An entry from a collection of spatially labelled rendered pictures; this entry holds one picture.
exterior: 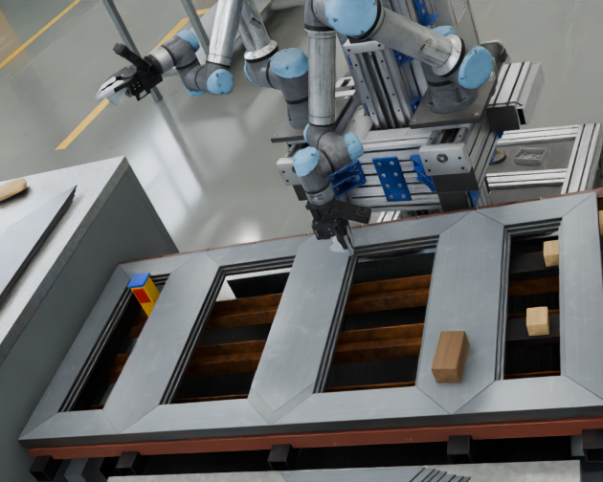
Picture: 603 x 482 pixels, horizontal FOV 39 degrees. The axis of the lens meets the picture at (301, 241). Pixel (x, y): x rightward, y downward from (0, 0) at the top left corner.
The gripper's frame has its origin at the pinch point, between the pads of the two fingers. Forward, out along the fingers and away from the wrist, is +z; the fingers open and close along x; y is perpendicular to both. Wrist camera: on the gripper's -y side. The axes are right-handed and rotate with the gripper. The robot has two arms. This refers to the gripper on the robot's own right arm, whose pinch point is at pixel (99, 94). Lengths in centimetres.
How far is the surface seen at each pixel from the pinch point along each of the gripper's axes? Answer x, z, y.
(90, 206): 22, 13, 44
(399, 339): -89, -15, 66
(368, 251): -68, -28, 54
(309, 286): -64, -8, 53
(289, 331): -73, 8, 51
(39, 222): 30, 28, 43
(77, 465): -37, 70, 73
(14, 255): 21, 43, 41
